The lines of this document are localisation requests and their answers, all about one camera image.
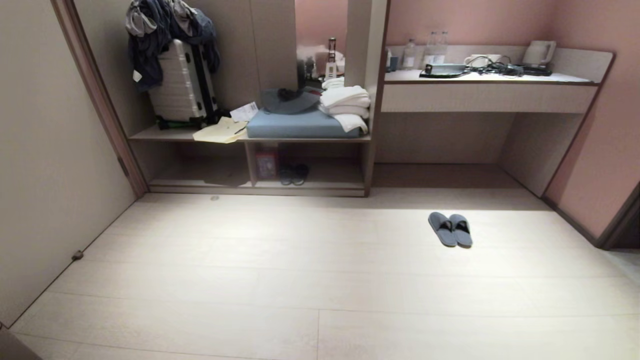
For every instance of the wooden shoe shelf unit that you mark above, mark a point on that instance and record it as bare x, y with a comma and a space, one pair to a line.
310, 165

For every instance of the black shoe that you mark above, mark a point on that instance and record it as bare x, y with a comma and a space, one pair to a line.
285, 174
300, 174

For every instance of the red box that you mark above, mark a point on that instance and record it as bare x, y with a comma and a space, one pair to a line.
266, 164

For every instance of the blue seat cushion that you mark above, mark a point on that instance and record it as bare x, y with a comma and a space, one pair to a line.
300, 125

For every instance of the folded white towel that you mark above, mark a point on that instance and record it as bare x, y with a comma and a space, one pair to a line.
346, 104

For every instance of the dark grey hat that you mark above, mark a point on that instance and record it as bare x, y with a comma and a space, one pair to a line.
290, 100

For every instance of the white paper slip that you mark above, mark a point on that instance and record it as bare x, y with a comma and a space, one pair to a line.
244, 112

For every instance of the pale yellow paper bag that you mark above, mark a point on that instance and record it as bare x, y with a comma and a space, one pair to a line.
220, 131

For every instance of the grey slipper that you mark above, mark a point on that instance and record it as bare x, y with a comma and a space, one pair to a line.
461, 230
443, 229

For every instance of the clear water bottle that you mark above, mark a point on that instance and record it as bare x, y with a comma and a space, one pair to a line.
431, 50
443, 46
409, 55

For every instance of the black tray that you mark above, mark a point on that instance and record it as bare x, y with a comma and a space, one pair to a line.
443, 71

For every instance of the silver hard-shell suitcase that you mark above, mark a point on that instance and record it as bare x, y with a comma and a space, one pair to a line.
183, 82

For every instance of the dark blue clothes pile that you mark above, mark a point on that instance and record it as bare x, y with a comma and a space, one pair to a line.
150, 30

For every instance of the white electric kettle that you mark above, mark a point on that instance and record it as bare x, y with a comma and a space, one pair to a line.
538, 53

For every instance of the metal door stopper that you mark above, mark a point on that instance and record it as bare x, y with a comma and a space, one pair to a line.
77, 255

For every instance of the wall-mounted wooden desk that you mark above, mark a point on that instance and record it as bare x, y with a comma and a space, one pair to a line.
490, 92

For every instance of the brown wooden door frame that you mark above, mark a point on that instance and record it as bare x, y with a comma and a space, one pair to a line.
97, 95

